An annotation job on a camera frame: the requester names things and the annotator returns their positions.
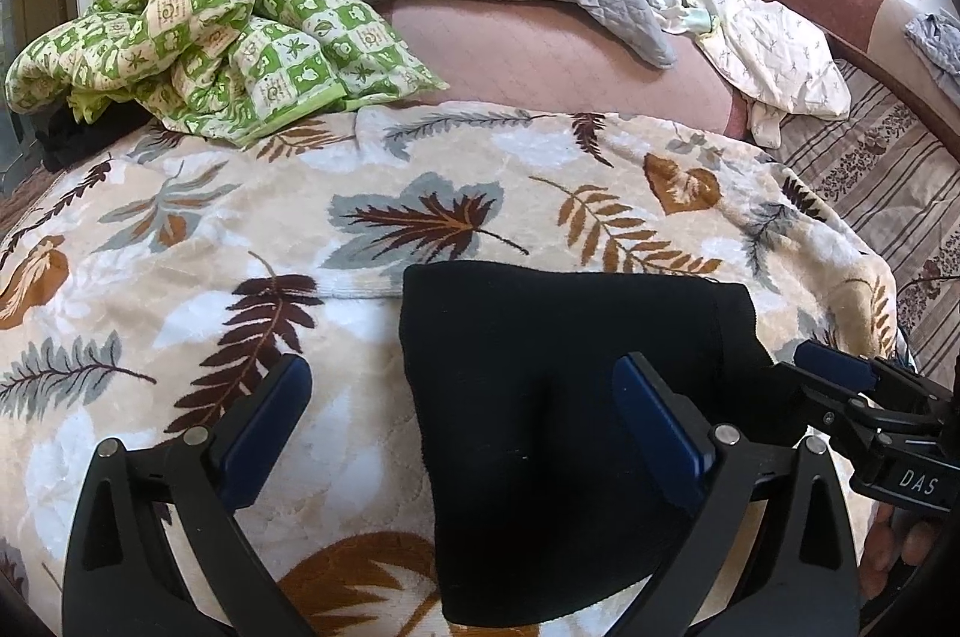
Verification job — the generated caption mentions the grey folded cloth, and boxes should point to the grey folded cloth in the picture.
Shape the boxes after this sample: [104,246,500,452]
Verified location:
[903,10,960,106]

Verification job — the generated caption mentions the cream floral pillow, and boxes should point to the cream floral pillow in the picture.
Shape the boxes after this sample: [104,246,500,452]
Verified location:
[651,0,851,149]

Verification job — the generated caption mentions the pink bed sheet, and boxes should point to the pink bed sheet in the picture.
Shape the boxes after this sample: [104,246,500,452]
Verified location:
[379,0,747,139]

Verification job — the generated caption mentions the person's right hand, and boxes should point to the person's right hand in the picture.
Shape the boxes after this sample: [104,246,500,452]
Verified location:
[859,502,940,600]

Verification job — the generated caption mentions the black pants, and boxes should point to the black pants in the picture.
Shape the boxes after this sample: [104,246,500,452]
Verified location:
[398,262,805,627]

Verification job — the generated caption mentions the striped brown bedspread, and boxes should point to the striped brown bedspread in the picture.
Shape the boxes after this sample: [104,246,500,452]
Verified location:
[775,61,958,387]

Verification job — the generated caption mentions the mirrored wardrobe door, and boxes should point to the mirrored wardrobe door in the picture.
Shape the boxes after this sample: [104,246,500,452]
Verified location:
[0,0,41,197]

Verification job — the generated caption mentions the green checkered quilt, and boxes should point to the green checkered quilt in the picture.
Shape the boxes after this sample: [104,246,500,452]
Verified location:
[5,0,444,146]

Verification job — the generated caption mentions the cream leaf print blanket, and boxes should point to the cream leaf print blanket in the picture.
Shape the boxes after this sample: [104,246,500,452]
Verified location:
[2,103,903,635]

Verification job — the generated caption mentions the brown headboard cushion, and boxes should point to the brown headboard cushion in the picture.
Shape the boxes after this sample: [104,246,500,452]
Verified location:
[765,0,958,156]

